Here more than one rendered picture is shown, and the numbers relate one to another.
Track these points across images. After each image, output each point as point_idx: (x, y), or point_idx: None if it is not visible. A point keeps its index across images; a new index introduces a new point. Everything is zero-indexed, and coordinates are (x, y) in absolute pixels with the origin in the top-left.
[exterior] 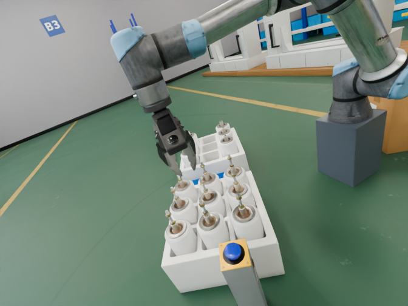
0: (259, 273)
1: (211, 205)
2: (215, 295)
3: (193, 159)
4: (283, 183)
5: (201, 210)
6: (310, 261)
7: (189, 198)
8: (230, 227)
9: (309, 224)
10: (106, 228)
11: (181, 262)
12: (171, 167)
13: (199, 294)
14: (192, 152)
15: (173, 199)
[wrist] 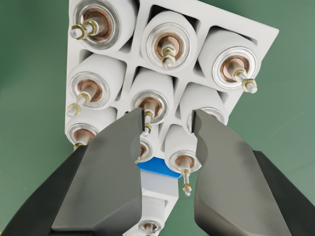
0: None
1: (151, 85)
2: None
3: (116, 128)
4: (43, 105)
5: (172, 93)
6: None
7: (184, 125)
8: (138, 39)
9: (37, 21)
10: (305, 172)
11: (244, 18)
12: (237, 139)
13: (223, 4)
14: (91, 155)
15: None
